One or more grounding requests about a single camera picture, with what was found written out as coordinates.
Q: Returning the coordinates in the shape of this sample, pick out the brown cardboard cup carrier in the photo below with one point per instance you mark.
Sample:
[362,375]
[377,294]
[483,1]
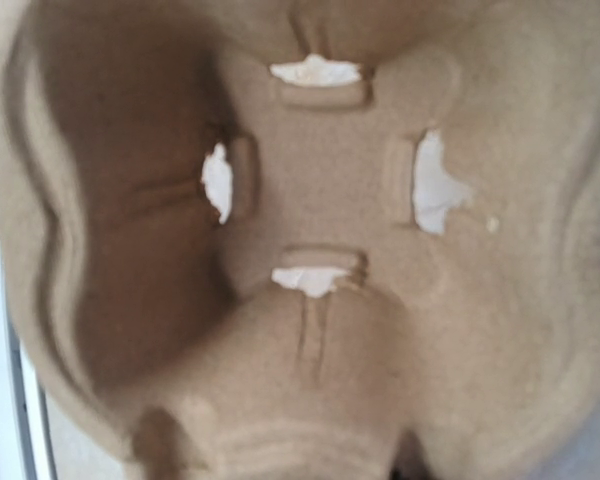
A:
[306,239]

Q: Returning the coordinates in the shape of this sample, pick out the aluminium front rail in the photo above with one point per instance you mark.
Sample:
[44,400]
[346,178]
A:
[25,449]

